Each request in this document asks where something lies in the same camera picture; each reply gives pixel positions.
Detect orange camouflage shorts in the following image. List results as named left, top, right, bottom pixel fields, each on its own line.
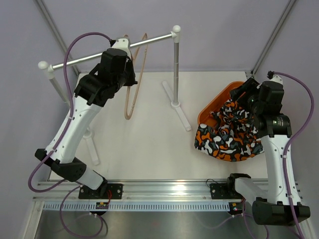
left=193, top=98, right=265, bottom=162

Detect beige wooden hanger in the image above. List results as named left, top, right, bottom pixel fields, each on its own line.
left=124, top=32, right=150, bottom=121

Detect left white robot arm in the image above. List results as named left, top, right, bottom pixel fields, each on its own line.
left=35, top=48, right=137, bottom=199

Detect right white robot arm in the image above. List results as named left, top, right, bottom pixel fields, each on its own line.
left=226, top=75, right=311, bottom=227

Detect orange plastic basket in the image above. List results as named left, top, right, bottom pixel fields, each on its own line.
left=198, top=81, right=265, bottom=162

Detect right rack foot base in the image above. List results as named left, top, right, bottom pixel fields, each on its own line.
left=162, top=81, right=191, bottom=131

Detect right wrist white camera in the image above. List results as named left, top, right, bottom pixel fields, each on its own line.
left=267, top=71, right=283, bottom=85

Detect wrist white camera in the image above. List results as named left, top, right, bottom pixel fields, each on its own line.
left=267, top=71, right=283, bottom=85
left=111, top=37, right=131, bottom=56

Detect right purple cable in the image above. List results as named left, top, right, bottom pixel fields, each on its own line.
left=199, top=71, right=314, bottom=239

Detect right rack post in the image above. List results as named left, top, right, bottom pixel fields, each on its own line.
left=173, top=43, right=179, bottom=106

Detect rack post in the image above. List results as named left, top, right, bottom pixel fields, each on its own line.
left=173, top=43, right=179, bottom=106
left=49, top=78, right=70, bottom=106

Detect aluminium slotted rail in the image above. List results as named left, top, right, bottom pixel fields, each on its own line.
left=42, top=201, right=231, bottom=212

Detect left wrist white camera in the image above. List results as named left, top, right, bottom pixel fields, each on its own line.
left=111, top=37, right=131, bottom=56

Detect left rack post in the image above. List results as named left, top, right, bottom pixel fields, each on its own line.
left=49, top=78, right=70, bottom=106

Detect silver clothes rack rail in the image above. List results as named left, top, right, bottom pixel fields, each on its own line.
left=38, top=25, right=181, bottom=79

